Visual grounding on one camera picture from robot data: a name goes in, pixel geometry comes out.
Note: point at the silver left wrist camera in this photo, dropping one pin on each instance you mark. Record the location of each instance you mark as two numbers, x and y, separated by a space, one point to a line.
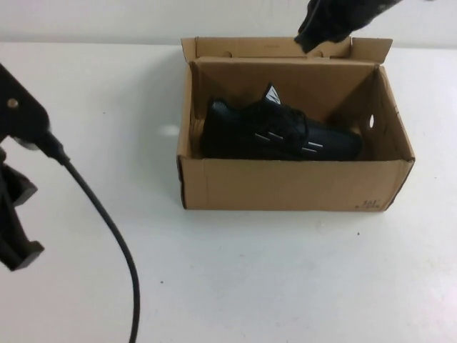
21 118

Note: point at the black knit sneaker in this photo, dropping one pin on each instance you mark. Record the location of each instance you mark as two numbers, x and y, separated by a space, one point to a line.
250 128

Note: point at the brown cardboard shoe box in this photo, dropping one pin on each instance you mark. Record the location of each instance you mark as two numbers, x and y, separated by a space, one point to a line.
285 186

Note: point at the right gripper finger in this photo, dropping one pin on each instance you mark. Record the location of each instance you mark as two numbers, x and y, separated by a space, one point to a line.
321 25

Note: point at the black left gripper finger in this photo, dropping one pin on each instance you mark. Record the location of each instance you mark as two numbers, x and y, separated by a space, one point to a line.
19 189
18 246

